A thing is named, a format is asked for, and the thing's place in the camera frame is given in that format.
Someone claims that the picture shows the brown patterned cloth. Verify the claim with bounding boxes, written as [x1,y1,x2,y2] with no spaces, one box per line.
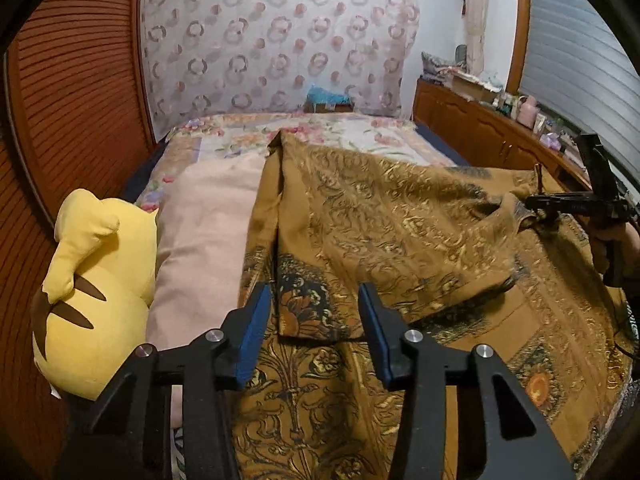
[232,131,631,479]

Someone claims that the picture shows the person's right hand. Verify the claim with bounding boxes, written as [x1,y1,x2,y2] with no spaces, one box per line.
[587,218,640,294]

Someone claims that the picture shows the purple small object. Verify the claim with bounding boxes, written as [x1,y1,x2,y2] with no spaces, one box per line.
[539,132,562,153]

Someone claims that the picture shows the pink jug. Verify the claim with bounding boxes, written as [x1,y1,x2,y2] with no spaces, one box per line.
[516,96,539,129]

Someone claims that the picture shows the yellow plush toy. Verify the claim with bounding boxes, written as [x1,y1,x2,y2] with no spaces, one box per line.
[30,188,156,401]

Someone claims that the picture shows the grey window blind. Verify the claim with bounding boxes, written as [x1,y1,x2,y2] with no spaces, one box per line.
[520,0,640,178]

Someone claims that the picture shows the wooden sideboard cabinet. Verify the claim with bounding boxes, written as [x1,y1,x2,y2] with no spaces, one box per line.
[413,79,589,191]

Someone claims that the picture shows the cardboard box on cabinet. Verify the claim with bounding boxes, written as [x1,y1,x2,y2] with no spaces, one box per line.
[450,73,501,103]

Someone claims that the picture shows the pink beige pillow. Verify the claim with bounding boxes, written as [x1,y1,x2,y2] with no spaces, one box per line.
[144,152,269,428]

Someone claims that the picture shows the cream side curtain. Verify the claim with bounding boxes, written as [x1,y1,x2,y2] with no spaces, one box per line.
[464,0,488,76]

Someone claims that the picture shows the box with blue cloth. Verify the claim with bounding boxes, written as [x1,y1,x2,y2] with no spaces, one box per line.
[304,86,354,113]

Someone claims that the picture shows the floral quilt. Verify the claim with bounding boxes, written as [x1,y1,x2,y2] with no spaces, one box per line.
[136,113,457,211]

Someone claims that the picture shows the wooden louvered wardrobe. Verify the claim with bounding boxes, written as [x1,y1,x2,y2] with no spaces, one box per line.
[1,0,156,479]

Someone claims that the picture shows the patterned lace curtain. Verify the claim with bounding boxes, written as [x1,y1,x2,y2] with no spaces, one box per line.
[141,0,420,136]

